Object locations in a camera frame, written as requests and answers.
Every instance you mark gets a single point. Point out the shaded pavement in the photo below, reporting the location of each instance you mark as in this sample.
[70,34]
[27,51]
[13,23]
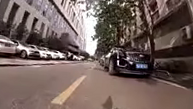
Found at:
[186,80]

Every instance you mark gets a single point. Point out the row of bushes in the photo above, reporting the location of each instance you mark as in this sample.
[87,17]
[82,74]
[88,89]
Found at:
[32,38]

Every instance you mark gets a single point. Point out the row of parked cars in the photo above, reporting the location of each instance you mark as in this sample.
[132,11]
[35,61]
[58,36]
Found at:
[0,44]

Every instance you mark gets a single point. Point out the pale building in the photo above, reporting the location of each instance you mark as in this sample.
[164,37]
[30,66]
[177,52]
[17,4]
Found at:
[176,34]

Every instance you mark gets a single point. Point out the group of street trees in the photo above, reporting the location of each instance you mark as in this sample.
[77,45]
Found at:
[114,18]

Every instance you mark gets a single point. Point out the black car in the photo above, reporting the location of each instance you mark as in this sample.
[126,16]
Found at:
[130,62]

